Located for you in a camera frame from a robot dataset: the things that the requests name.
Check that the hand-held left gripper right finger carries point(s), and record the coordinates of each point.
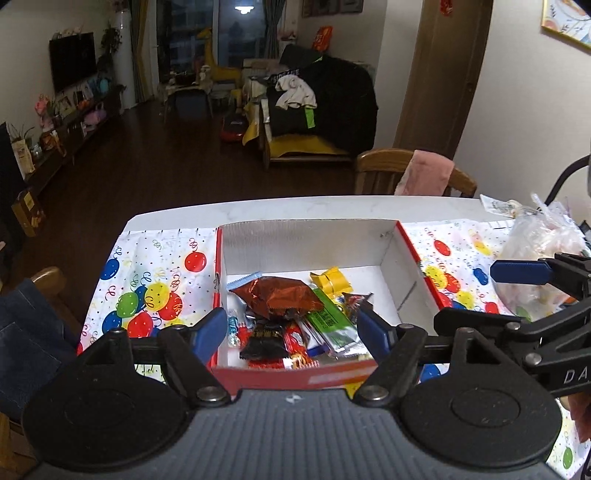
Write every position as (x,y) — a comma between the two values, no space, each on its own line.
(374,332)

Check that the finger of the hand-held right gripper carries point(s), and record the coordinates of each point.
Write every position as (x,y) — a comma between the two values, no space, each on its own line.
(521,272)
(466,323)

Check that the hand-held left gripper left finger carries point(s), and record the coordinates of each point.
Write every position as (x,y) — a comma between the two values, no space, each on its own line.
(212,330)

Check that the small blue red candy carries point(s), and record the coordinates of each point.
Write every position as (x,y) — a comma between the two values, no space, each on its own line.
(236,330)

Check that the dark triangular snack packet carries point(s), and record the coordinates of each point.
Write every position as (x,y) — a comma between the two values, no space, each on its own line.
(359,302)

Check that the green snack packet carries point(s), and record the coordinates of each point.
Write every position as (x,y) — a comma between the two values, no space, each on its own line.
(332,323)

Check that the black snack packet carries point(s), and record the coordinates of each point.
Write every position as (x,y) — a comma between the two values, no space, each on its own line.
(265,344)

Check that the white blue snack packet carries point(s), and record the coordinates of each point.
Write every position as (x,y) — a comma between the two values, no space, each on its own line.
(310,339)

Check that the yellow candy wrapper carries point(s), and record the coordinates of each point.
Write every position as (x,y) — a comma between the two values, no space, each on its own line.
(333,278)

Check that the brown foil snack packet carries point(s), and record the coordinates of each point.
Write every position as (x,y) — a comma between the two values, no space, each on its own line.
(277,295)

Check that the red snack packet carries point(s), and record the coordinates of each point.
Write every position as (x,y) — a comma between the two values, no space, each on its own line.
(295,344)

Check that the red cardboard box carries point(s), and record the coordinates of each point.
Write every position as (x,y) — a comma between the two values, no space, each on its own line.
(300,244)

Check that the person's right hand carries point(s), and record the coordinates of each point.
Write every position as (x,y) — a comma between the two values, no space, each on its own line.
(581,415)

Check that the clear plastic food bag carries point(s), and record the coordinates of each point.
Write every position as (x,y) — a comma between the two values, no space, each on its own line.
(535,240)

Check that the small clear wrapper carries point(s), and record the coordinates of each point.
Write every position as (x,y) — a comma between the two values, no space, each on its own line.
(496,205)

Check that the balloon print tablecloth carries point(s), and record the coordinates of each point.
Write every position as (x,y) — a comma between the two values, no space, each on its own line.
(138,277)

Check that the grey desk lamp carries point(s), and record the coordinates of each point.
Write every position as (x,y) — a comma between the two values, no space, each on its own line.
(565,177)

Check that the pink cloth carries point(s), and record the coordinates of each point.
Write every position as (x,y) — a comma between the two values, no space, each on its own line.
(427,173)

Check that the wooden chair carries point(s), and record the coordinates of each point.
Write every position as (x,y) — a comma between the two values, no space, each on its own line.
(51,281)
(378,170)

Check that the blue denim jacket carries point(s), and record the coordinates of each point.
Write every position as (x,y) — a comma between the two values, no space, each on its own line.
(32,341)

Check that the wooden bench yellow cushion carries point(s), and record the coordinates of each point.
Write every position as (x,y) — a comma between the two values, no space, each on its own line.
(300,145)

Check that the red toy car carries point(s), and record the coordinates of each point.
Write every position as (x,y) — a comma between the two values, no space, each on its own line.
(233,129)

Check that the wooden door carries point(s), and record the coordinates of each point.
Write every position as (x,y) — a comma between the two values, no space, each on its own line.
(438,83)

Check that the brown cardboard box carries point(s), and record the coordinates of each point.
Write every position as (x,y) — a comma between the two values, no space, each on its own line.
(28,212)

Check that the small coffee table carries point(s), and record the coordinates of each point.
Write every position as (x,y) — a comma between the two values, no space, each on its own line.
(189,101)

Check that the black jacket pile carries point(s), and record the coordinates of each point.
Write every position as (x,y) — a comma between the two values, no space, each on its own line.
(341,101)

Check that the dark wooden tv cabinet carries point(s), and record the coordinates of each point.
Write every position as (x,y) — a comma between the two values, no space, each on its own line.
(78,138)

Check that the white crumpled cloth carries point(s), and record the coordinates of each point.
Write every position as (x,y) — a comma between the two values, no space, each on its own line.
(293,92)

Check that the white paper bag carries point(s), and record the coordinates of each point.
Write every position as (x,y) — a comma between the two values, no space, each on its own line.
(21,154)

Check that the red door ornament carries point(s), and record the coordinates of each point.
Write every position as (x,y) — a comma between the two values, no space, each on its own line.
(445,5)

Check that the yellow giraffe toy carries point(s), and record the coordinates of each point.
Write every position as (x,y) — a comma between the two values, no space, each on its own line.
(210,50)

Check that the pink flower bouquet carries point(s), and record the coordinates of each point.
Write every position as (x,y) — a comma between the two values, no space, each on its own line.
(44,107)

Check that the white tower air conditioner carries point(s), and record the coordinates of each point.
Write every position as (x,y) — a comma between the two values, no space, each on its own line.
(124,60)

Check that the grey yellow curtain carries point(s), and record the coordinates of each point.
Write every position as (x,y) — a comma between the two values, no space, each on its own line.
(273,27)
(144,50)

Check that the glass balcony door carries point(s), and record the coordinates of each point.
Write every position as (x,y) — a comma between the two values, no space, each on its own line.
(184,37)

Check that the red orange gift bag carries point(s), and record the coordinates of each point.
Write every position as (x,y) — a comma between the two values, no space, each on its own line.
(323,39)

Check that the green potted plant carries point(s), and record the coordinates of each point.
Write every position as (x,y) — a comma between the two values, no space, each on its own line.
(109,48)

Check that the black television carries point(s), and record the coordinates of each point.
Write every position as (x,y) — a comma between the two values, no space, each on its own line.
(71,62)

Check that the framed food wall picture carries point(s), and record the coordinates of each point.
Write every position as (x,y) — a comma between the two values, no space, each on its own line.
(568,21)

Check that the dark framed wall picture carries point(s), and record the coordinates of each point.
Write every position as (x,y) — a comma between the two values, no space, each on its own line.
(352,4)
(326,5)
(308,8)

